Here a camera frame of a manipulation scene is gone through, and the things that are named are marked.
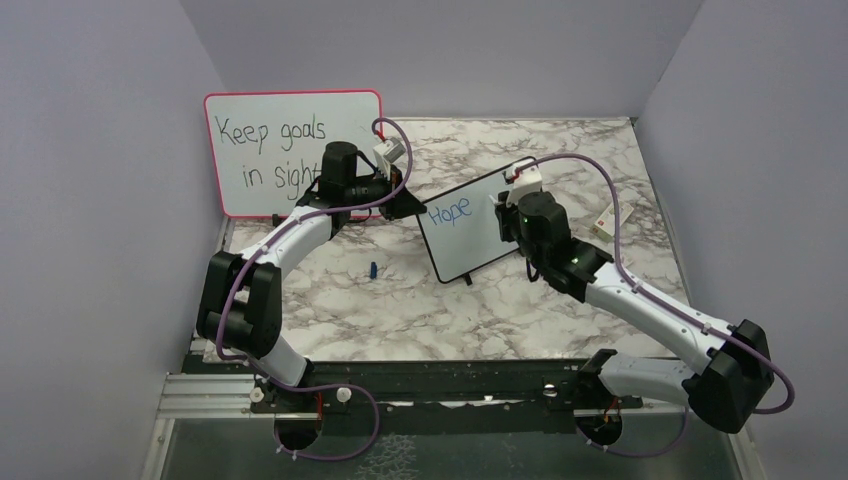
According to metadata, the black framed whiteboard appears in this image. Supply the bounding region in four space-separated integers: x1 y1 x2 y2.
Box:
416 164 518 284

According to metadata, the black metal base rail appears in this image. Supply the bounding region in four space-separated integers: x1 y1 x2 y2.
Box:
158 357 747 425

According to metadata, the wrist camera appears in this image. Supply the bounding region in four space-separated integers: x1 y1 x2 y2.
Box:
372 137 406 170
504 164 543 207

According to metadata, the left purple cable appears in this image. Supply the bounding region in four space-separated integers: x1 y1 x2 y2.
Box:
215 117 415 464

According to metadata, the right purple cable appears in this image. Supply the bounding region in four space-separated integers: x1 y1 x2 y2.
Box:
506 152 796 458

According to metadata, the white green eraser box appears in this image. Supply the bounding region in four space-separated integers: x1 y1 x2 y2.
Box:
591 201 634 242

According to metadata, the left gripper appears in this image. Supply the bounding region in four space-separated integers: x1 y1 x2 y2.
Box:
345 164 427 221

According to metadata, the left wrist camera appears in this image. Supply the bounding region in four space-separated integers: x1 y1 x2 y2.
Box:
372 137 406 170

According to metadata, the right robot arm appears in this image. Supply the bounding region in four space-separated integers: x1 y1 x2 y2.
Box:
494 191 775 433

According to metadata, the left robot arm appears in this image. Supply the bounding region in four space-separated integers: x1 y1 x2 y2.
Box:
195 138 425 411

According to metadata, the purple cable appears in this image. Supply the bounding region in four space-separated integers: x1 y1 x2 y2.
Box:
506 152 796 458
215 117 415 464

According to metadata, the pink framed whiteboard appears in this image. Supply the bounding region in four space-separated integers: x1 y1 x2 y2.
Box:
203 89 383 218

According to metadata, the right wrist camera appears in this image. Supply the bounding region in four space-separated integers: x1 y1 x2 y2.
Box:
504 164 543 207

